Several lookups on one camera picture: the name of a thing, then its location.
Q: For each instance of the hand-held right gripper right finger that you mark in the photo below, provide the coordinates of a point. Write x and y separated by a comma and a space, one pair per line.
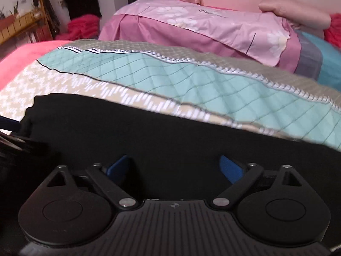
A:
229, 169

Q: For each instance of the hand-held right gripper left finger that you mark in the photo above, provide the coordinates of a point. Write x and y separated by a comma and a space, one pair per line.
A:
119, 169

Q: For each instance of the black pants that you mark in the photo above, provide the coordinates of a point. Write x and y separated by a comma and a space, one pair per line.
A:
165, 144

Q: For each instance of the coral pink blanket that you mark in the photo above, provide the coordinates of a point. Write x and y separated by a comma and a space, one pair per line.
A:
24, 58

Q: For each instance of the teal and beige quilted bedspread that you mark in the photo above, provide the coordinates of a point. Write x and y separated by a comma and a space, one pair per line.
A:
149, 77

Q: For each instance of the wooden shelf rack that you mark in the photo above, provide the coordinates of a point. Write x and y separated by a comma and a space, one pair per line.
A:
18, 24

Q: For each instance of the red fluffy blanket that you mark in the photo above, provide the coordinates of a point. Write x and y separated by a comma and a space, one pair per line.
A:
82, 26

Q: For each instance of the pink floral folded duvet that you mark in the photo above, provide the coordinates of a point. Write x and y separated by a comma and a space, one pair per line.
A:
213, 29

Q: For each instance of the red cushion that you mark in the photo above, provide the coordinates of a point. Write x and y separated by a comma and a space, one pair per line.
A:
333, 32

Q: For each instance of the pink pillow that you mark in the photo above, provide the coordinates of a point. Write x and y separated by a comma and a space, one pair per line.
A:
295, 9

